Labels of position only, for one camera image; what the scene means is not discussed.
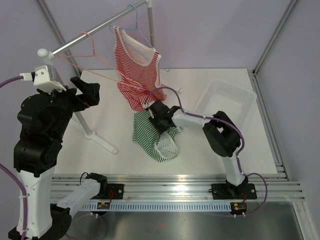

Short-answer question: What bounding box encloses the pink wire hanger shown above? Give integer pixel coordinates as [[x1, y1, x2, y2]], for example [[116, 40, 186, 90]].
[[57, 31, 133, 83]]

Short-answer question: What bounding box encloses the blue wire hanger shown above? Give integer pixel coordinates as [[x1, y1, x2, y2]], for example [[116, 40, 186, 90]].
[[109, 4, 171, 72]]

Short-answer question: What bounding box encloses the aluminium mounting rail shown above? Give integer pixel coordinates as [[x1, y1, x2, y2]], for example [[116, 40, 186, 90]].
[[49, 173, 306, 202]]

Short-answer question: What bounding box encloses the left aluminium frame post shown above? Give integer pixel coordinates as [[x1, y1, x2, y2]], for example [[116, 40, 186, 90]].
[[35, 0, 82, 77]]

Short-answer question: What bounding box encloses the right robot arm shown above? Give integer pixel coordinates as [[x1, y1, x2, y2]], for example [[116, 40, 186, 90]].
[[145, 100, 257, 201]]

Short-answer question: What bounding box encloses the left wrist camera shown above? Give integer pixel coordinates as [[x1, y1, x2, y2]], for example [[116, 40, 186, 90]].
[[19, 64, 67, 94]]

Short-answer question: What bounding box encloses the red striped tank top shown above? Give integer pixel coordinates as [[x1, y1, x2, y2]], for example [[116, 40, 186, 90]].
[[113, 26, 167, 112]]

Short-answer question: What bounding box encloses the green striped tank top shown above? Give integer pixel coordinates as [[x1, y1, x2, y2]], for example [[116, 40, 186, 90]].
[[132, 110, 181, 163]]

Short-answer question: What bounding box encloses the white plastic basket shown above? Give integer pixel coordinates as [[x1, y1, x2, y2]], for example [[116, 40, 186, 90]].
[[193, 78, 257, 131]]

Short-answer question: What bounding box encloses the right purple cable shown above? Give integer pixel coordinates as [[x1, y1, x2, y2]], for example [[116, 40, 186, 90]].
[[143, 86, 270, 217]]

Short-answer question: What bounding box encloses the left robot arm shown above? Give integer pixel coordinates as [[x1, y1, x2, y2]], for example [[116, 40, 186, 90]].
[[8, 77, 108, 240]]

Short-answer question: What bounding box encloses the aluminium frame post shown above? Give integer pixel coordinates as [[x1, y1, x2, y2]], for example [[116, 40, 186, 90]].
[[252, 0, 300, 77], [35, 0, 82, 77]]

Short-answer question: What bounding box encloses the right aluminium frame post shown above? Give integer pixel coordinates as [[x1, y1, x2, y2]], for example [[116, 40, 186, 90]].
[[252, 0, 300, 77]]

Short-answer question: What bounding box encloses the white metal clothes rack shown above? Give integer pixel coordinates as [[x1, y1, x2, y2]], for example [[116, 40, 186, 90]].
[[38, 0, 156, 155]]

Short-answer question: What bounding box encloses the white slotted cable duct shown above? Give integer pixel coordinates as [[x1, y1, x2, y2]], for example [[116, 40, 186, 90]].
[[80, 202, 231, 212]]

